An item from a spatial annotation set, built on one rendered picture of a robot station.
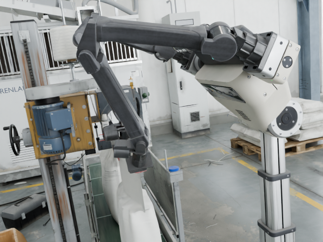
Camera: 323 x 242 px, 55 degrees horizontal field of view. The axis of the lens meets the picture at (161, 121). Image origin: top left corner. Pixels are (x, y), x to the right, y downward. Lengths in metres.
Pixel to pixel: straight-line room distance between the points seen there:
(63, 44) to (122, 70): 3.01
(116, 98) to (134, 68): 3.56
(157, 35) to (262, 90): 0.43
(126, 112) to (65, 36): 0.65
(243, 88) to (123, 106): 0.41
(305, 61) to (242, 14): 1.74
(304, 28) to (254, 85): 6.31
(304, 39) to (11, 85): 5.66
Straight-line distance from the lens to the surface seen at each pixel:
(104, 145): 1.82
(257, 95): 1.13
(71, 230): 2.07
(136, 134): 1.10
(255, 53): 0.94
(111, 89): 1.00
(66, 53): 1.57
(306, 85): 7.44
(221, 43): 0.89
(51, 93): 1.56
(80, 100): 1.78
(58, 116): 1.53
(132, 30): 0.89
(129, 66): 4.55
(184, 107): 5.55
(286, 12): 7.26
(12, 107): 4.60
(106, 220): 2.41
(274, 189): 1.45
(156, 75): 5.98
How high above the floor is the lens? 1.50
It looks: 12 degrees down
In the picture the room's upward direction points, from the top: 7 degrees counter-clockwise
